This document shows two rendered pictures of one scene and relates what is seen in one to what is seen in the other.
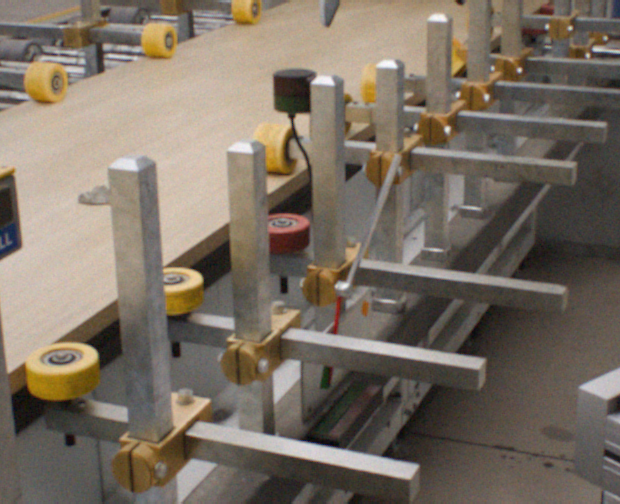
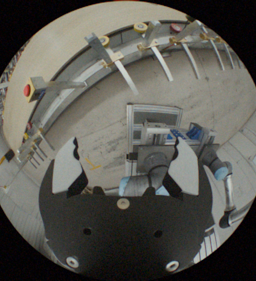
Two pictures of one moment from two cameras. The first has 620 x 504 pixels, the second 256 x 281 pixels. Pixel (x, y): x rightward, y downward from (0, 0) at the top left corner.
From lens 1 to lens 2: 105 cm
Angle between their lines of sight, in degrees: 96
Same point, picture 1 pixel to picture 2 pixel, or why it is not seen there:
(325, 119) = (193, 26)
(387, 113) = (211, 33)
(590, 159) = not seen: outside the picture
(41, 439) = not seen: hidden behind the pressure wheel
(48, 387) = not seen: hidden behind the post
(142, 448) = (104, 64)
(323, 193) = (183, 32)
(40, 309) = (111, 23)
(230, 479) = (133, 56)
